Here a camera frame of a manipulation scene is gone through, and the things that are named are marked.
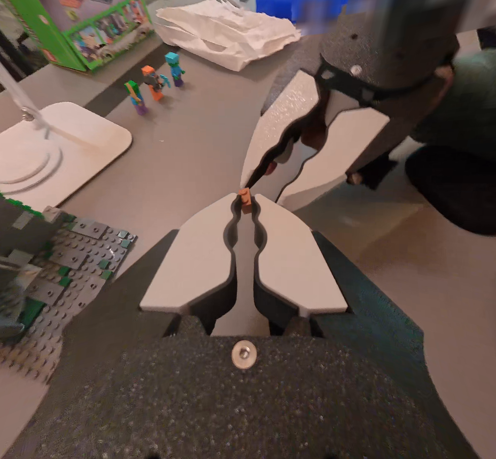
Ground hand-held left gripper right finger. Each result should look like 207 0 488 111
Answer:
252 194 348 333

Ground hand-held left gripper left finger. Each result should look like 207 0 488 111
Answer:
138 192 238 333

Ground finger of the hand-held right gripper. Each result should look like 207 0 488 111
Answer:
276 110 391 212
240 69 322 192

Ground grey desk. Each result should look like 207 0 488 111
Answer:
0 0 496 459

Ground white paper bag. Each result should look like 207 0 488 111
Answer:
155 0 302 72

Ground grey toy baseplate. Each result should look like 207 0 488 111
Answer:
0 207 138 385

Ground black mesh wrist rest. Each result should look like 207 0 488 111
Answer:
405 144 496 237

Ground orange toy figure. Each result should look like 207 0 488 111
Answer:
141 65 171 102

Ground green toy figure purple legs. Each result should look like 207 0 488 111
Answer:
124 80 149 116

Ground white flat pad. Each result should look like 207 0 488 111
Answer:
0 102 133 212

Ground toy set cardboard box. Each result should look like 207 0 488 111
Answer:
0 0 154 75

